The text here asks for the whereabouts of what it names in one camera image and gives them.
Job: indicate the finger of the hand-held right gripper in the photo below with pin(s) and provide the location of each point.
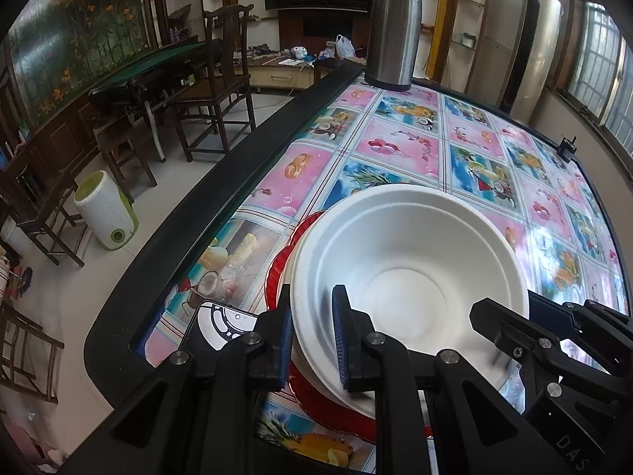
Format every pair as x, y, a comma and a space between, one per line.
514, 331
544, 309

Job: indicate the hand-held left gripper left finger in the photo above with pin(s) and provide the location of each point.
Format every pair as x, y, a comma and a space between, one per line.
284, 356

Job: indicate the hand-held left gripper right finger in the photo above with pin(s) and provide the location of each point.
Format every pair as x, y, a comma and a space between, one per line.
341, 346

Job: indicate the red gold-rimmed plate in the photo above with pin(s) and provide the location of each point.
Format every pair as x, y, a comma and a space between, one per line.
276, 277

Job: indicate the large white bowl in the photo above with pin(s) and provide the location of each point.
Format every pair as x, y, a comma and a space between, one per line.
410, 237

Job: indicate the small black device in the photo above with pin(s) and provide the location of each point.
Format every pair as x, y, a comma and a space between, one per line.
567, 149

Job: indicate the black-rimmed table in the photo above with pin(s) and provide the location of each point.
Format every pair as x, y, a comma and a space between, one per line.
198, 208

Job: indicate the white and green appliance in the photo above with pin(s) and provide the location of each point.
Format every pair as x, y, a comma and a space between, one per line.
104, 208

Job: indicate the standing air conditioner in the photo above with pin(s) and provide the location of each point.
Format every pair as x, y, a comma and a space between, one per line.
541, 54

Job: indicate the barred window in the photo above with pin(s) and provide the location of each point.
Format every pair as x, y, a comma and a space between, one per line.
598, 59

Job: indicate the dark wooden chair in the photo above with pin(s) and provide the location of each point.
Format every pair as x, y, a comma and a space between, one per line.
24, 346
39, 208
225, 39

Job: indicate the beige low cabinet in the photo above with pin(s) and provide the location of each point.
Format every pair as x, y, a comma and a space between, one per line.
282, 78

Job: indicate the dark wooden stool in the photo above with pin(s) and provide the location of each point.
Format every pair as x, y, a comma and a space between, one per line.
118, 133

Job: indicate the small grey jar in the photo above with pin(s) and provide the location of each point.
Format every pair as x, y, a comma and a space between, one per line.
470, 41

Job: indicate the white toy figure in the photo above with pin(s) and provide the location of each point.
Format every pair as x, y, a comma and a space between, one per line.
299, 52

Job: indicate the white plastic bag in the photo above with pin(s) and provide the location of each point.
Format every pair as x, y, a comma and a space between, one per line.
345, 47

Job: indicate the steel thermos jug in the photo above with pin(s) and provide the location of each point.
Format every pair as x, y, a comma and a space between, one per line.
393, 34

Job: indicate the yellow wooden pillar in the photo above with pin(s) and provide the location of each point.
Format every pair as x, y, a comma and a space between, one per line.
442, 10

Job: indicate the green-topped game table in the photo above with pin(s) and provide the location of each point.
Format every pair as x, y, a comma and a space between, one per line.
148, 67

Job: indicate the flower wall mural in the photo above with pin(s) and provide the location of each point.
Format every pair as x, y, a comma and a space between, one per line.
74, 24

